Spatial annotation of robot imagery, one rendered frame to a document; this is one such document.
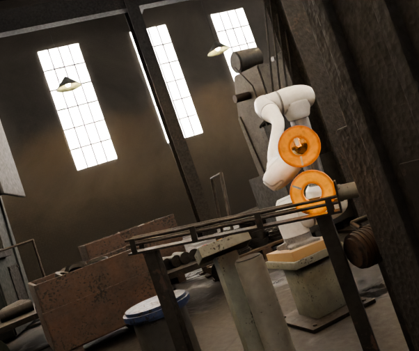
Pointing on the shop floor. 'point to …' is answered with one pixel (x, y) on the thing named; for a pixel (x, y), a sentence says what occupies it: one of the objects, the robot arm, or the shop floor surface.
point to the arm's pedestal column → (317, 297)
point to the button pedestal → (233, 285)
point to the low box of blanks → (90, 297)
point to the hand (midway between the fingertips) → (297, 142)
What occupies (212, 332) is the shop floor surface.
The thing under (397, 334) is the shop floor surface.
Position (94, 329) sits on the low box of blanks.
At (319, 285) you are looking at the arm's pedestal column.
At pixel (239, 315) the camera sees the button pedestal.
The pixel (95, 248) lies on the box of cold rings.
